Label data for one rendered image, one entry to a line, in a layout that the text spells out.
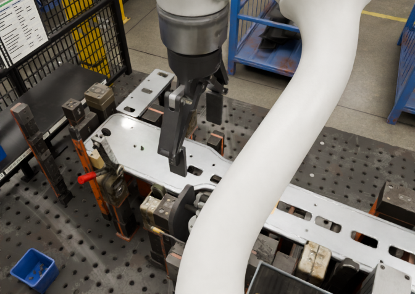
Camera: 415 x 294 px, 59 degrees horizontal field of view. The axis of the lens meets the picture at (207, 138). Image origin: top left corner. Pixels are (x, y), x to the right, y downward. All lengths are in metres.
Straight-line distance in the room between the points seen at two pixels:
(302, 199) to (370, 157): 0.67
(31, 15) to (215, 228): 1.27
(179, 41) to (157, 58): 2.94
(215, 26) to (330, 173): 1.25
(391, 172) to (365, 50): 2.18
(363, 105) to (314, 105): 2.76
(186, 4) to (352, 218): 0.88
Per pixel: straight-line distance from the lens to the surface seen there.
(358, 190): 1.62
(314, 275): 0.96
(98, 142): 1.02
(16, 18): 1.48
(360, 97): 3.20
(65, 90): 1.52
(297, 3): 0.42
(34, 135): 1.30
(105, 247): 1.42
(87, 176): 1.04
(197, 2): 0.43
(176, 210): 0.89
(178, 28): 0.45
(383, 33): 4.13
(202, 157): 1.21
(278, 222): 1.09
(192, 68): 0.49
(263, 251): 0.96
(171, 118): 0.51
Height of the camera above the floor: 1.93
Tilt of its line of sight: 47 degrees down
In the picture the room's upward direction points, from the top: straight up
